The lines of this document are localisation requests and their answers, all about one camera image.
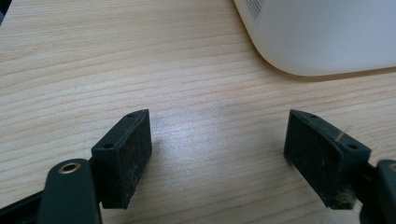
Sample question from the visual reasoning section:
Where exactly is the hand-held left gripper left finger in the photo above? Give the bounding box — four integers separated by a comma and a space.
91, 108, 153, 210

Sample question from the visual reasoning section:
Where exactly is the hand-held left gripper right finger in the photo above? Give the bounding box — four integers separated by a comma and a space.
283, 108, 372, 210

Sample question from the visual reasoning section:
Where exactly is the white plastic storage bin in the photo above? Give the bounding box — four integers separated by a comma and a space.
233, 0, 396, 77

